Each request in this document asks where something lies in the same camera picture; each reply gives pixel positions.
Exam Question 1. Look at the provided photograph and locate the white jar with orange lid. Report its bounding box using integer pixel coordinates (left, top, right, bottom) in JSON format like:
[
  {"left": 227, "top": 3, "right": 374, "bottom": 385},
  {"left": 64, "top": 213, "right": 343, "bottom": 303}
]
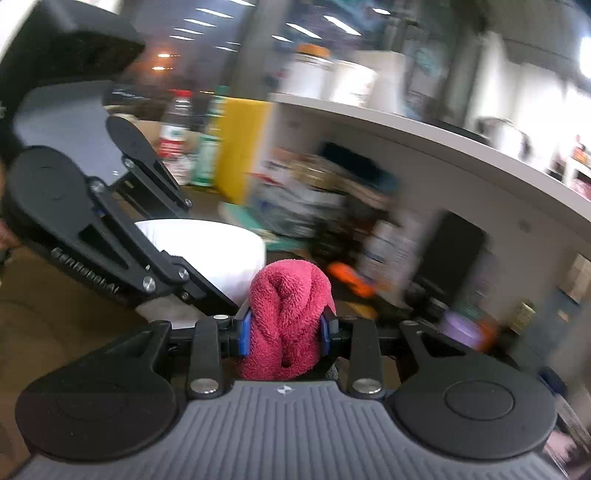
[{"left": 284, "top": 44, "right": 334, "bottom": 100}]

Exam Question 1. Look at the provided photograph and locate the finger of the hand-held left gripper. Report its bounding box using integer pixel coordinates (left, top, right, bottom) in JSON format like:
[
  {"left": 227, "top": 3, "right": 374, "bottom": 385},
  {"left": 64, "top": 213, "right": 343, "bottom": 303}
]
[
  {"left": 48, "top": 178, "right": 240, "bottom": 317},
  {"left": 111, "top": 141, "right": 194, "bottom": 215}
]

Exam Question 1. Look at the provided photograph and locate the white shelf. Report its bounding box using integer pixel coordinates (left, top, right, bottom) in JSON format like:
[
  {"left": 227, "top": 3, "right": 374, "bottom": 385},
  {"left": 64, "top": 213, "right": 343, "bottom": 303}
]
[{"left": 268, "top": 92, "right": 591, "bottom": 324}]

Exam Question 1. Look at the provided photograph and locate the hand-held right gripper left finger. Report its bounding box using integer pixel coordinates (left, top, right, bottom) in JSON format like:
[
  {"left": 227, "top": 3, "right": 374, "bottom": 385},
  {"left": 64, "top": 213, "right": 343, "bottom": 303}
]
[{"left": 88, "top": 305, "right": 254, "bottom": 401}]

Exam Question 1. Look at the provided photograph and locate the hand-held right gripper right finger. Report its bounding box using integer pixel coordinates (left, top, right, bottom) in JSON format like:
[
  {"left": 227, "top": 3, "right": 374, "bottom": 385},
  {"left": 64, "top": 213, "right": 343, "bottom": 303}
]
[{"left": 318, "top": 307, "right": 467, "bottom": 400}]

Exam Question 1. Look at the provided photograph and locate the yellow panel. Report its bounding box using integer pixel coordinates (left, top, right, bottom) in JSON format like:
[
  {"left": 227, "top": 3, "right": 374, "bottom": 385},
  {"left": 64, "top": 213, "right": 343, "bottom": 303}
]
[{"left": 216, "top": 97, "right": 274, "bottom": 206}]

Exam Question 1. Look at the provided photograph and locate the purple lidded jar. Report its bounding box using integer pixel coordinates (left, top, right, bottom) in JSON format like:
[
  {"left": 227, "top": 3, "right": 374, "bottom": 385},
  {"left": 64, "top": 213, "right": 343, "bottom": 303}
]
[{"left": 438, "top": 310, "right": 482, "bottom": 348}]

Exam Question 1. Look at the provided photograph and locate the orange tube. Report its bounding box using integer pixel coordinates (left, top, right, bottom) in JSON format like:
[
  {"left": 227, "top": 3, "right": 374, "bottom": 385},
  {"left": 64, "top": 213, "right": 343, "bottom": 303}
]
[{"left": 327, "top": 261, "right": 376, "bottom": 299}]

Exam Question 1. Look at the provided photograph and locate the green label bottle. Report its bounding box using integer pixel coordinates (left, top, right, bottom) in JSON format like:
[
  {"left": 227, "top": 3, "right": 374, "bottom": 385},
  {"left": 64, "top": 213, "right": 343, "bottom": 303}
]
[{"left": 194, "top": 85, "right": 228, "bottom": 188}]

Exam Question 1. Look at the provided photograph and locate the pink towel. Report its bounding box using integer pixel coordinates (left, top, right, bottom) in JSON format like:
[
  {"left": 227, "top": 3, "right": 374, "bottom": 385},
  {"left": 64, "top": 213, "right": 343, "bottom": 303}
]
[{"left": 236, "top": 259, "right": 338, "bottom": 381}]

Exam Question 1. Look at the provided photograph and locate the dark patterned box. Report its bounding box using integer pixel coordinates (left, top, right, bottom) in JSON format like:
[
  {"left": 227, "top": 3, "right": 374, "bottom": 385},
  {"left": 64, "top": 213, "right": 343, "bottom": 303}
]
[{"left": 314, "top": 217, "right": 366, "bottom": 260}]

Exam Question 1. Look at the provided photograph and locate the white ribbed bowl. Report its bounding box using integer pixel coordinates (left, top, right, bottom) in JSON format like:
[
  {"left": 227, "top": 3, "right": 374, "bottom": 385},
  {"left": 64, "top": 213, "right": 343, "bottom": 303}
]
[{"left": 134, "top": 219, "right": 267, "bottom": 330}]

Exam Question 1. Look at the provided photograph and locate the clear plastic container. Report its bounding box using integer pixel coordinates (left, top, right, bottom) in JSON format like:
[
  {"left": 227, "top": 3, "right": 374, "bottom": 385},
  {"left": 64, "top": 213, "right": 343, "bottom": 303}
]
[{"left": 254, "top": 185, "right": 343, "bottom": 237}]

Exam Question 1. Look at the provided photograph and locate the brown desk mat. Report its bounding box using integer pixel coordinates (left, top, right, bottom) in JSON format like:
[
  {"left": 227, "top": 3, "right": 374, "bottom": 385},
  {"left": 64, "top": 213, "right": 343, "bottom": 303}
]
[{"left": 0, "top": 185, "right": 573, "bottom": 467}]

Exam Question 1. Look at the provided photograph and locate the red label plastic bottle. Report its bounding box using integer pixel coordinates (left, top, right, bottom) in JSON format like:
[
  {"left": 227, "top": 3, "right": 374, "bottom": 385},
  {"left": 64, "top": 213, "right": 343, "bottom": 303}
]
[{"left": 157, "top": 90, "right": 195, "bottom": 172}]

